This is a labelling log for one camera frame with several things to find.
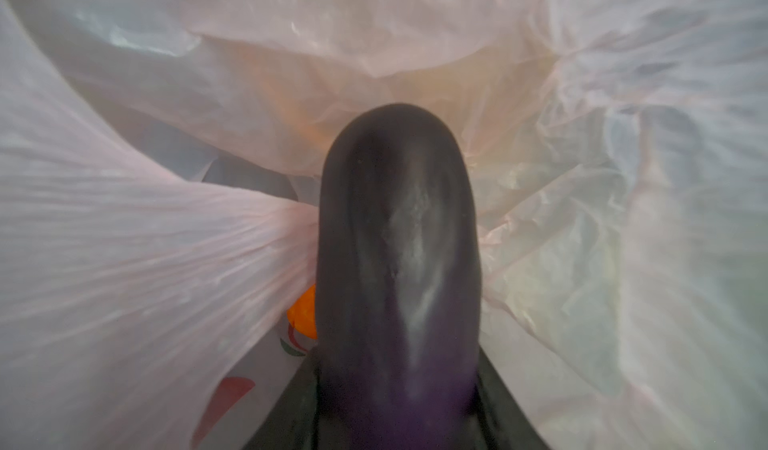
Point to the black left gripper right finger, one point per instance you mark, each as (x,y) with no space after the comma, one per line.
(500,422)

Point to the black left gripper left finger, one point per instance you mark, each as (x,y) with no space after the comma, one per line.
(292,424)

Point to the orange pumpkin toy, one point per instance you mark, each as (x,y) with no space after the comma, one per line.
(301,314)

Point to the dark purple eggplant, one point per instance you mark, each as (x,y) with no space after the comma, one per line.
(398,285)

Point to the pink plastic grocery bag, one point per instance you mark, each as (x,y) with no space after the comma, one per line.
(158,165)

